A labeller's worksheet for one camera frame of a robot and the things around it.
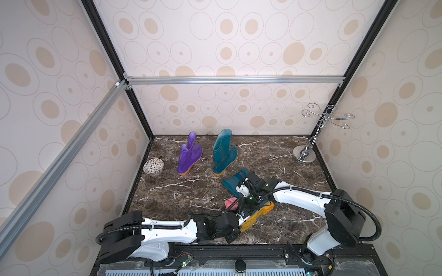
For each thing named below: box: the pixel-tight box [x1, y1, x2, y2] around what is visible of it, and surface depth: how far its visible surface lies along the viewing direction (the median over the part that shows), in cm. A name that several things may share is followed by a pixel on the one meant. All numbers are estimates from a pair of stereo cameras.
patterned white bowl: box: [142, 157, 165, 175], surface depth 102 cm
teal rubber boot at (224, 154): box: [212, 128, 238, 176], surface depth 89 cm
